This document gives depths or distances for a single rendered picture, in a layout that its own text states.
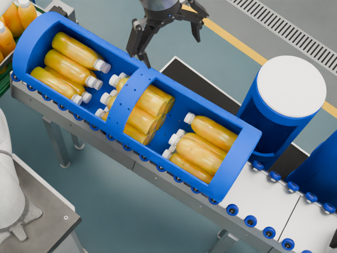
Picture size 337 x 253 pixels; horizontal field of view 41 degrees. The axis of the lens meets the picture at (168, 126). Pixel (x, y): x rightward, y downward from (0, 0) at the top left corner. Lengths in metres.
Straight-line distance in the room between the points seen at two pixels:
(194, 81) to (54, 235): 1.57
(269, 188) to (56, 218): 0.78
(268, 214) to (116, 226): 1.10
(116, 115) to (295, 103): 0.71
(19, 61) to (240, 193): 0.93
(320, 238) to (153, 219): 1.12
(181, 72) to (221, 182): 1.46
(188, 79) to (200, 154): 1.34
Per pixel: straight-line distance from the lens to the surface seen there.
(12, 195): 1.40
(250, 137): 1.50
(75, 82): 1.73
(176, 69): 2.85
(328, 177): 2.14
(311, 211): 1.81
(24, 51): 1.66
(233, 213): 1.68
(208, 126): 1.57
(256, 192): 1.76
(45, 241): 1.54
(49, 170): 2.73
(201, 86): 2.80
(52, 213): 1.56
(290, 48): 3.30
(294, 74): 1.90
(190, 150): 1.52
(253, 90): 1.87
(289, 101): 1.83
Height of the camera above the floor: 2.55
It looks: 65 degrees down
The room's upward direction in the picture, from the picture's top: 12 degrees clockwise
